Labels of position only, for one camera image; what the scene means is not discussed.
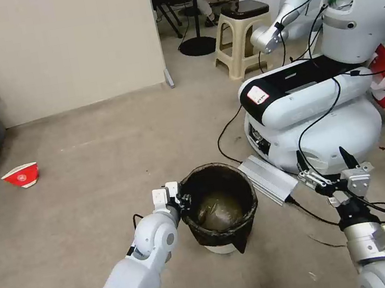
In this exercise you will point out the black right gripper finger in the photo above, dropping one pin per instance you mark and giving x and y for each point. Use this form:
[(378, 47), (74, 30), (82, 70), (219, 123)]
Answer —
[(313, 178), (350, 159)]

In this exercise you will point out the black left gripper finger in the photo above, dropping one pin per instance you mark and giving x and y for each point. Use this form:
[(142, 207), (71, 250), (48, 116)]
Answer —
[(186, 208), (185, 198)]

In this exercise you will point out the white trash can black bag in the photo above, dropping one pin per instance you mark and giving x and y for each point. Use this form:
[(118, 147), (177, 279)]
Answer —
[(218, 202)]

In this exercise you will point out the black round-base floor stand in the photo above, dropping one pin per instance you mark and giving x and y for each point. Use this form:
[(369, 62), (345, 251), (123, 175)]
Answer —
[(198, 45)]

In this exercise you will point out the silver ribbed power brick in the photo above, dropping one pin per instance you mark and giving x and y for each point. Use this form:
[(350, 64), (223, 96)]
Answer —
[(267, 179)]

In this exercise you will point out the white wheeled robot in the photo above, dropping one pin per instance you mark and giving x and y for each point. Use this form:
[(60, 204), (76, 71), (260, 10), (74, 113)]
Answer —
[(318, 109)]

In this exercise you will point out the grey partition foot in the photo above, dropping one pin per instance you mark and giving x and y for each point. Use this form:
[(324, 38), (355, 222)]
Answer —
[(169, 79)]

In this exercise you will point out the beige plastic stool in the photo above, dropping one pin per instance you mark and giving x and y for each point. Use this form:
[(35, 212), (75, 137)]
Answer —
[(235, 46)]

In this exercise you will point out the red paper cup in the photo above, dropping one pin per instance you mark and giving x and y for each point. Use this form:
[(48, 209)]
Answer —
[(22, 175)]

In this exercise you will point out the black flat device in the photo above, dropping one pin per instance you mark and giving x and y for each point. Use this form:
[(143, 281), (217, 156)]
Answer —
[(247, 8)]

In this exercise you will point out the black chair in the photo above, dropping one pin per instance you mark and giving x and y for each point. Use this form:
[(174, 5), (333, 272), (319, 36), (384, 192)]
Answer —
[(165, 9)]

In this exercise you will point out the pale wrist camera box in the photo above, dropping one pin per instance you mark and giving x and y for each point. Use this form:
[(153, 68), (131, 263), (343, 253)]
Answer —
[(356, 181), (172, 190)]

